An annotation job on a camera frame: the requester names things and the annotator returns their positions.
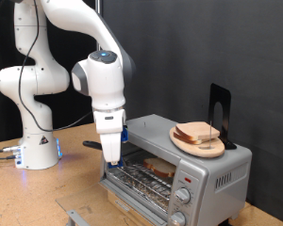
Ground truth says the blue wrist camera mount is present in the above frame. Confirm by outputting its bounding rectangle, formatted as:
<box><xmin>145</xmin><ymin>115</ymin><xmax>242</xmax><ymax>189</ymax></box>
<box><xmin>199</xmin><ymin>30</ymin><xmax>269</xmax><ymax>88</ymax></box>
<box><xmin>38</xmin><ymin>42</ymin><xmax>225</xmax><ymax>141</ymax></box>
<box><xmin>122</xmin><ymin>125</ymin><xmax>129</xmax><ymax>144</ymax></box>

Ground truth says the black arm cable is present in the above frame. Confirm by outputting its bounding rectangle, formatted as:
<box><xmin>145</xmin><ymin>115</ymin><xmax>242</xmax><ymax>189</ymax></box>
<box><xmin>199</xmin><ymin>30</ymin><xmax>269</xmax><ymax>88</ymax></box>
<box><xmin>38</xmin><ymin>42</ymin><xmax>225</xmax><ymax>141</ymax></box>
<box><xmin>18</xmin><ymin>0</ymin><xmax>94</xmax><ymax>133</ymax></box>

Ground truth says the thin white bread slice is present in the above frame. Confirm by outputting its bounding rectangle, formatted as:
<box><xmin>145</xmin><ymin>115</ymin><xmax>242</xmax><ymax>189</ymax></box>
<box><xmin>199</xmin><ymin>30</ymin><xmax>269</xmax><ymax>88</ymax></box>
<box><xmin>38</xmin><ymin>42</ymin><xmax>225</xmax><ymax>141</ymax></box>
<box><xmin>173</xmin><ymin>131</ymin><xmax>204</xmax><ymax>146</ymax></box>
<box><xmin>175</xmin><ymin>121</ymin><xmax>222</xmax><ymax>141</ymax></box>

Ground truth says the oven wire rack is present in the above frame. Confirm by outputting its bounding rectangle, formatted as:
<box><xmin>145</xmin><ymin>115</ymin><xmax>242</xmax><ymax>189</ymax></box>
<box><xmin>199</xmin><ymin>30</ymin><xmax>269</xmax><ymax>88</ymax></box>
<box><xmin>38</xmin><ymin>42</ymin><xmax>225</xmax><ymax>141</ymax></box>
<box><xmin>108</xmin><ymin>149</ymin><xmax>177</xmax><ymax>212</ymax></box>

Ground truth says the black metal bookend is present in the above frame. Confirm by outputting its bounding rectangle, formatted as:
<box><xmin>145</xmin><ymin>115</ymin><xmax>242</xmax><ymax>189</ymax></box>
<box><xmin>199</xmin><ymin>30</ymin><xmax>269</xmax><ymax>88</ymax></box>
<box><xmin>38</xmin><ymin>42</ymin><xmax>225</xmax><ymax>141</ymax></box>
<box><xmin>208</xmin><ymin>83</ymin><xmax>238</xmax><ymax>151</ymax></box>

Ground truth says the thin metal pin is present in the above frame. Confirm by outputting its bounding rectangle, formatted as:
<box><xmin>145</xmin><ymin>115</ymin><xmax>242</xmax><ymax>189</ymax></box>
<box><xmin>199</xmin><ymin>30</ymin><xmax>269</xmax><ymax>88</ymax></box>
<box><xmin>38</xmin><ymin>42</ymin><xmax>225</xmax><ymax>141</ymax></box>
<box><xmin>208</xmin><ymin>121</ymin><xmax>213</xmax><ymax>149</ymax></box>

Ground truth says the aluminium foil oven liner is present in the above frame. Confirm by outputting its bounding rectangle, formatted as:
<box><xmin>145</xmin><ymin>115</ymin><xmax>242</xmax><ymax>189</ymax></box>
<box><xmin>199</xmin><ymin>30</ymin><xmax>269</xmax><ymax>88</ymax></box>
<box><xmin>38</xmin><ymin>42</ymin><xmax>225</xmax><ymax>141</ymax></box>
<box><xmin>111</xmin><ymin>170</ymin><xmax>170</xmax><ymax>212</ymax></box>

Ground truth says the vertical metal pole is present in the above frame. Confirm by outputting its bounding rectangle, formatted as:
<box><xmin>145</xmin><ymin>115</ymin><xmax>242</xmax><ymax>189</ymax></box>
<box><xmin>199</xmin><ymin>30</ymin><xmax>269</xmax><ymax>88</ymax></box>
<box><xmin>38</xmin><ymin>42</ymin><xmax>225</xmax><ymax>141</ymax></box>
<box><xmin>95</xmin><ymin>0</ymin><xmax>103</xmax><ymax>52</ymax></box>

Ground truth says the thick white bread slice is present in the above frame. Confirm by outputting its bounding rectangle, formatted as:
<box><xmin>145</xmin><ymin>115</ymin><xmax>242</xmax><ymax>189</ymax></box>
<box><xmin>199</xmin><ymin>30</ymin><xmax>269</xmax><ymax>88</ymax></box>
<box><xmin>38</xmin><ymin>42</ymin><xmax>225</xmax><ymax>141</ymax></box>
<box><xmin>142</xmin><ymin>156</ymin><xmax>177</xmax><ymax>179</ymax></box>

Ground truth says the silver oven knob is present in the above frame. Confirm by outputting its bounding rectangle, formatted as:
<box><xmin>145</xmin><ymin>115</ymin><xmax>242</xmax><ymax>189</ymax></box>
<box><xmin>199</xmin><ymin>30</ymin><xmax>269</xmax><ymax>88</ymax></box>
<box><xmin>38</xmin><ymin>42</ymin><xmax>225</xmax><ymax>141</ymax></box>
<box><xmin>174</xmin><ymin>186</ymin><xmax>192</xmax><ymax>205</ymax></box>
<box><xmin>169</xmin><ymin>211</ymin><xmax>188</xmax><ymax>226</ymax></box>

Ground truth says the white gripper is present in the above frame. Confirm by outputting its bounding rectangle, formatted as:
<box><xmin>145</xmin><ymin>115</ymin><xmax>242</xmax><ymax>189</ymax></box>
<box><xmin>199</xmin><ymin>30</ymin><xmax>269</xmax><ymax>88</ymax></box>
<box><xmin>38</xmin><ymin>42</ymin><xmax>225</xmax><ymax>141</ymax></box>
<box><xmin>92</xmin><ymin>107</ymin><xmax>127</xmax><ymax>165</ymax></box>

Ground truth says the spatula with blue grip block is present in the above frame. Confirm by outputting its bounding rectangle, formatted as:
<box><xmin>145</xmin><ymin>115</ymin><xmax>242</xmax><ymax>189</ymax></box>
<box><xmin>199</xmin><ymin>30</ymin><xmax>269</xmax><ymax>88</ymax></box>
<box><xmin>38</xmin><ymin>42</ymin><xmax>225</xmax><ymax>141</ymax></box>
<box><xmin>82</xmin><ymin>140</ymin><xmax>149</xmax><ymax>170</ymax></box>

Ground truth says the round wooden board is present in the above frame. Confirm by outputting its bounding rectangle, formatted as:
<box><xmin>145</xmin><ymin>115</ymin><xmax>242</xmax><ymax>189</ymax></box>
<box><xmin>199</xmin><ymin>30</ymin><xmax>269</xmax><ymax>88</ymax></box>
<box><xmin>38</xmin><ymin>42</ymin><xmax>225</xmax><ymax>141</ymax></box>
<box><xmin>169</xmin><ymin>126</ymin><xmax>226</xmax><ymax>159</ymax></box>

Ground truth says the silver toaster oven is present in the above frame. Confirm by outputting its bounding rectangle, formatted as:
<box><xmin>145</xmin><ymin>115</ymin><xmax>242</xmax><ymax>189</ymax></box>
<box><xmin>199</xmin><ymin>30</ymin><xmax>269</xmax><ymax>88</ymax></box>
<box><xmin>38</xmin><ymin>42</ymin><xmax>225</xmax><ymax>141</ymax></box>
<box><xmin>98</xmin><ymin>113</ymin><xmax>253</xmax><ymax>226</ymax></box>

